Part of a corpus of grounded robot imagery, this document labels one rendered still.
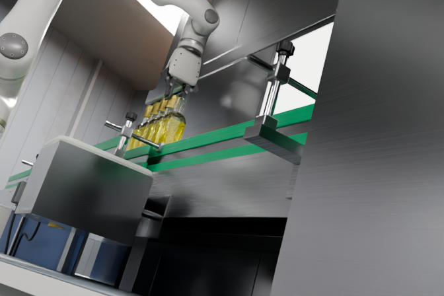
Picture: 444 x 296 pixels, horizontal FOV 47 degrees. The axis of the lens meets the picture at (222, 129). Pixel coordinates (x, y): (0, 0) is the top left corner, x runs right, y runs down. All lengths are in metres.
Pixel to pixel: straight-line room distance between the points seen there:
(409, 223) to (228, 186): 0.59
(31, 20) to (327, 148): 1.07
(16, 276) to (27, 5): 0.81
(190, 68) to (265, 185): 0.80
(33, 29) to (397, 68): 1.09
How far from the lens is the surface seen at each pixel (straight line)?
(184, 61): 1.60
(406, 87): 0.47
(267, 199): 0.85
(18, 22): 1.43
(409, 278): 0.40
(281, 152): 0.77
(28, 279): 0.87
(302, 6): 1.51
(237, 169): 0.96
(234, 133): 1.07
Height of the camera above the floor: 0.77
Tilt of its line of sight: 19 degrees up
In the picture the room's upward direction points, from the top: 16 degrees clockwise
